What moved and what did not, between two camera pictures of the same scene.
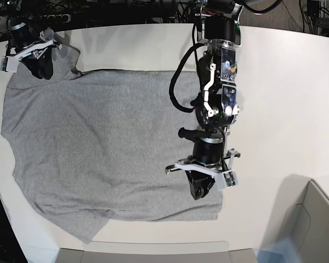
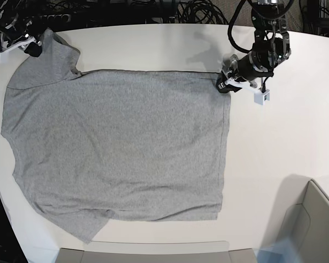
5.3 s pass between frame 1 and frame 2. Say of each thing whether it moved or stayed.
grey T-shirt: stayed
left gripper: moved
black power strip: stayed
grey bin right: stayed
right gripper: moved
